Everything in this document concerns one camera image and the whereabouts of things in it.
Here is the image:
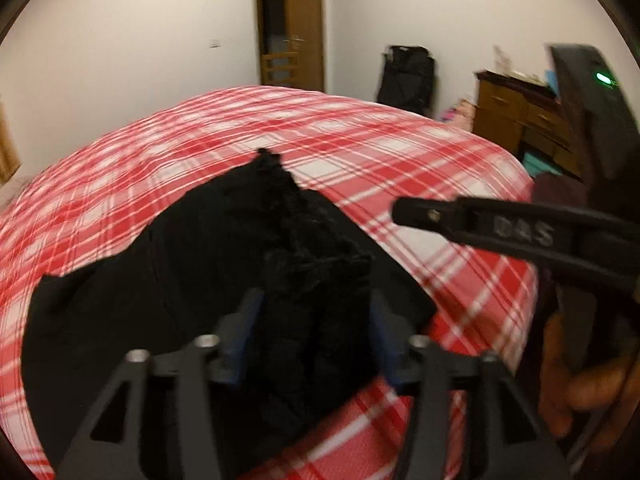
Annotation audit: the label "cream wooden headboard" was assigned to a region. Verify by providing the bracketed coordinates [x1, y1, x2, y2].
[0, 105, 22, 184]

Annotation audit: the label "black suitcase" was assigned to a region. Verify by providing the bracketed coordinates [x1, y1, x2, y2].
[376, 46, 435, 116]

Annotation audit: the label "black pants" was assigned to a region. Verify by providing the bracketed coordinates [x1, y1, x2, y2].
[22, 150, 436, 477]

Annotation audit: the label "person's right hand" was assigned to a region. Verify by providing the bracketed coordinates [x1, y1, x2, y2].
[538, 313, 639, 452]

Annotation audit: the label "pink items on floor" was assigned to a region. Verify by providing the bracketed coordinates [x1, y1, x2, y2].
[440, 99, 476, 131]

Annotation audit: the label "red white plaid bedsheet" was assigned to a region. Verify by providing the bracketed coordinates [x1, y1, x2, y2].
[1, 87, 537, 479]

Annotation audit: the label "brown wooden dresser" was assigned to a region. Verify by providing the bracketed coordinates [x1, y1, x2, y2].
[473, 70, 582, 180]

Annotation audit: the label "brown wooden door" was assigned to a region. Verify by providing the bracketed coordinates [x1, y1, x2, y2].
[256, 0, 326, 92]

